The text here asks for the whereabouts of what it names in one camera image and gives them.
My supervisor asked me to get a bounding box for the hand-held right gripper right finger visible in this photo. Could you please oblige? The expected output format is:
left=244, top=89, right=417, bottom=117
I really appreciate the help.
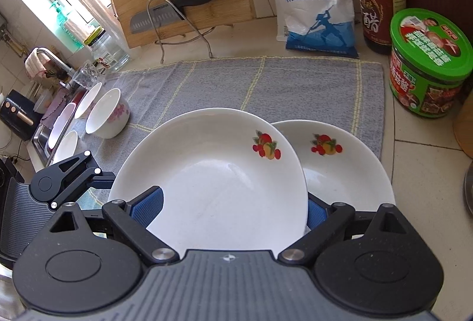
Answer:
left=277, top=193, right=412, bottom=264

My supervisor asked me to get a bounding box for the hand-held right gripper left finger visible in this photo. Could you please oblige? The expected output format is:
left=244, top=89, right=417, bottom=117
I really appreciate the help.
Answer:
left=48, top=186, right=182, bottom=264

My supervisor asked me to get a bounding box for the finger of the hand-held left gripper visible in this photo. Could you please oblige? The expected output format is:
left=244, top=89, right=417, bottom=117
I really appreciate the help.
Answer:
left=47, top=150, right=116, bottom=211

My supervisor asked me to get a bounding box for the white plate fruit print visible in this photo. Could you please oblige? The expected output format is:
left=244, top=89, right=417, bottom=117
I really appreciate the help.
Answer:
left=107, top=107, right=310, bottom=252
left=271, top=119, right=396, bottom=233

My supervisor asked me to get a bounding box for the steel sink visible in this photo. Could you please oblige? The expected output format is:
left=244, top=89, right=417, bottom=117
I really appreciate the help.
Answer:
left=31, top=84, right=89, bottom=166

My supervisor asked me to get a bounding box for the black appliance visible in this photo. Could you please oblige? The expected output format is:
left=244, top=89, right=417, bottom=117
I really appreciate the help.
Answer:
left=0, top=89, right=42, bottom=141

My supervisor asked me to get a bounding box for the clear drinking glass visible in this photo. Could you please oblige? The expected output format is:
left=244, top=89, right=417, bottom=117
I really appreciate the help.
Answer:
left=72, top=60, right=108, bottom=87

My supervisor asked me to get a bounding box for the glass jar with lid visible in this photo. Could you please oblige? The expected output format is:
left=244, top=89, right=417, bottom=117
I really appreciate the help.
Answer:
left=84, top=27, right=132, bottom=72

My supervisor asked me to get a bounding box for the pale dishcloth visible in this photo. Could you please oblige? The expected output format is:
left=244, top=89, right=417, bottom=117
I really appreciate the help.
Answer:
left=24, top=48, right=48, bottom=79

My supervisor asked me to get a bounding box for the metal faucet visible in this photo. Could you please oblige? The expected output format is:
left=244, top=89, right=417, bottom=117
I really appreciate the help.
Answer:
left=35, top=46, right=74, bottom=85

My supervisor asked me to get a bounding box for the grey checked towel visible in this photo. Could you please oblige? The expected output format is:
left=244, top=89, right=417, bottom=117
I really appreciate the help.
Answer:
left=68, top=55, right=386, bottom=205

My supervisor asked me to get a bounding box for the green dish soap bottle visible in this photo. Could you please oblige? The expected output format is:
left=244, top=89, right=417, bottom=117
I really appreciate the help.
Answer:
left=50, top=0, right=87, bottom=51

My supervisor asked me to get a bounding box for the green lid sauce jar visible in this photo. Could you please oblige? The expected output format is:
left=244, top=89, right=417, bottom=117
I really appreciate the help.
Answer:
left=389, top=8, right=473, bottom=119

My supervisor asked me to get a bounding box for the white blue salt bag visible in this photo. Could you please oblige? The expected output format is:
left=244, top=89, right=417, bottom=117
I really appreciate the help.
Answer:
left=265, top=0, right=360, bottom=59

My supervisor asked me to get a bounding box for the kitchen knife black handle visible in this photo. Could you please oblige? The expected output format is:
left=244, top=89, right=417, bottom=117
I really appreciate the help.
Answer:
left=129, top=0, right=233, bottom=35

